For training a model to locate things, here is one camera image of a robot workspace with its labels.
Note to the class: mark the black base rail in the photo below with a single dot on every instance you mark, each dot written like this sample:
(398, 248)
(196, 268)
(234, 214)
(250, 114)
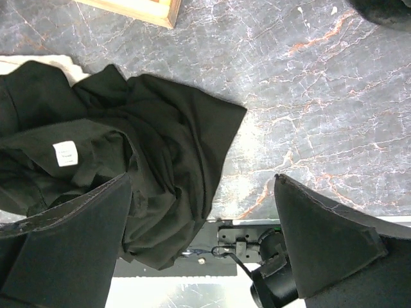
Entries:
(240, 237)

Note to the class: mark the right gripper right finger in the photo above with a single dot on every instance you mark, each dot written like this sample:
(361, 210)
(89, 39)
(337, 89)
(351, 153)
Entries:
(341, 257)

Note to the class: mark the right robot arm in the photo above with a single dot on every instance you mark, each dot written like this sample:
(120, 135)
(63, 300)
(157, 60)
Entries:
(273, 269)

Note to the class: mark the black shirt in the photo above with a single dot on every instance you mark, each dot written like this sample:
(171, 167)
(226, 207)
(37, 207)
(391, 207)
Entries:
(61, 140)

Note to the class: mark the black floral blanket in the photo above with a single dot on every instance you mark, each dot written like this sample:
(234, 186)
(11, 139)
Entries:
(392, 14)

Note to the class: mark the wooden clothes rack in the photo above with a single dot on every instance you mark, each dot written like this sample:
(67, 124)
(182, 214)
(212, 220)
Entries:
(160, 13)

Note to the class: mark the cream folded cloth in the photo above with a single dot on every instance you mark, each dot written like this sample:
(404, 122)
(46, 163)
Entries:
(74, 73)

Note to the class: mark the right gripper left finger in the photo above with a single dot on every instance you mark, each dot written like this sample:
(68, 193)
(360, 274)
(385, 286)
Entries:
(65, 256)

